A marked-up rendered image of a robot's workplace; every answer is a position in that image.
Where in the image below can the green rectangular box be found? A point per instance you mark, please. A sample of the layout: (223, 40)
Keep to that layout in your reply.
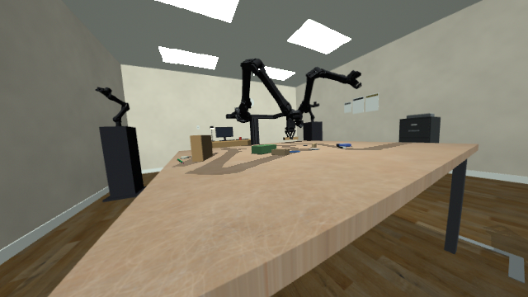
(262, 150)

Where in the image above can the brown wooden box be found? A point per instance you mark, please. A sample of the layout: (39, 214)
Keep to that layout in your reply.
(201, 147)

